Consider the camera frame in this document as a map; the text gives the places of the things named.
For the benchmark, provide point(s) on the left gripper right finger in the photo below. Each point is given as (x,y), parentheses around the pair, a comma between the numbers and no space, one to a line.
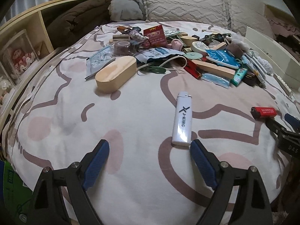
(252,204)

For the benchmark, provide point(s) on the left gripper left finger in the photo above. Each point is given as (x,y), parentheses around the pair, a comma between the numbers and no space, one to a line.
(47,203)

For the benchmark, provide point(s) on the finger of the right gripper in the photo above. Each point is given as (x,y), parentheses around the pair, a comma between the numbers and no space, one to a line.
(287,141)
(294,122)

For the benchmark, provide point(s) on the red lighter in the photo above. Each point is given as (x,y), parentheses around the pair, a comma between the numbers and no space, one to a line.
(263,112)

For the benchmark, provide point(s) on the white J-King lighter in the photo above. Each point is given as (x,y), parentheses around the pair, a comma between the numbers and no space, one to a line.
(182,128)

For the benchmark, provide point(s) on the white blue medicine sachet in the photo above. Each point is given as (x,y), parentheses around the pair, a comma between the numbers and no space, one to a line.
(146,55)

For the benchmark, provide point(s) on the green toothpaste tube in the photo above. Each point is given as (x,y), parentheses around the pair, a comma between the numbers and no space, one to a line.
(239,75)

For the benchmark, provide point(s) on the long wooden block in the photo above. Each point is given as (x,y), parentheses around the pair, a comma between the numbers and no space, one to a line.
(215,69)

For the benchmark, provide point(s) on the patterned white pink blanket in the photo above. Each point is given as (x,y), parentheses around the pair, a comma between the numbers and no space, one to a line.
(146,180)

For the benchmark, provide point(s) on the blue wet wipe packet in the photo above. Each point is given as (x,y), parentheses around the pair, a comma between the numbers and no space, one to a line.
(222,58)

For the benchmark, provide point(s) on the right textured beige pillow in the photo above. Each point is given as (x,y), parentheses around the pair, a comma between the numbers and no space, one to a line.
(239,17)

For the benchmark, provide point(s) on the textured beige pillow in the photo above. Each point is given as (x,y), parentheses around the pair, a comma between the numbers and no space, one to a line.
(239,17)
(213,12)

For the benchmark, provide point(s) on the round cream tin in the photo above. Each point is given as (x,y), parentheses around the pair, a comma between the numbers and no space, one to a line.
(199,47)

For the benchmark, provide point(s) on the green round lid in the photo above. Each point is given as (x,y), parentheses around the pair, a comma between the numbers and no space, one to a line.
(193,55)

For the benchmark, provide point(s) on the oval wooden block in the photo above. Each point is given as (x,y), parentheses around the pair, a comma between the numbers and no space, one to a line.
(112,77)

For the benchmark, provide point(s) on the pink mug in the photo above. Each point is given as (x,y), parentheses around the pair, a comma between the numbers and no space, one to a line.
(176,44)

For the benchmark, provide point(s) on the green hair clip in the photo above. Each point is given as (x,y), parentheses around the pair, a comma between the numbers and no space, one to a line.
(156,70)

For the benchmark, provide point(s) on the clear plastic mask packet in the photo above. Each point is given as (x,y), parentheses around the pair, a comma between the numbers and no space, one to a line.
(98,61)

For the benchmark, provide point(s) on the framed doll display box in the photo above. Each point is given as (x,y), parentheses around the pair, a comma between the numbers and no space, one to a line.
(17,55)

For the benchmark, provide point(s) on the red cigarette pack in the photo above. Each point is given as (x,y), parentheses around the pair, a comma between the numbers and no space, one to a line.
(156,37)

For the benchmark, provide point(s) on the wooden bedside shelf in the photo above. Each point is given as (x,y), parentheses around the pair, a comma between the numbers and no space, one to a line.
(30,39)

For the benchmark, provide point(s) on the brown tape roll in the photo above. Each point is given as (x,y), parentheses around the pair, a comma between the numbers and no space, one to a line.
(122,48)

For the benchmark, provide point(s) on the left textured beige pillow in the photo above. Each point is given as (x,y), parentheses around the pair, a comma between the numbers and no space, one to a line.
(213,12)

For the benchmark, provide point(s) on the brown folded blanket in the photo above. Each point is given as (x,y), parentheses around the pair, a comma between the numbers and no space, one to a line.
(67,23)

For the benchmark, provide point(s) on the grey cushion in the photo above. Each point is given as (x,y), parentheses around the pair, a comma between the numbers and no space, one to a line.
(127,10)

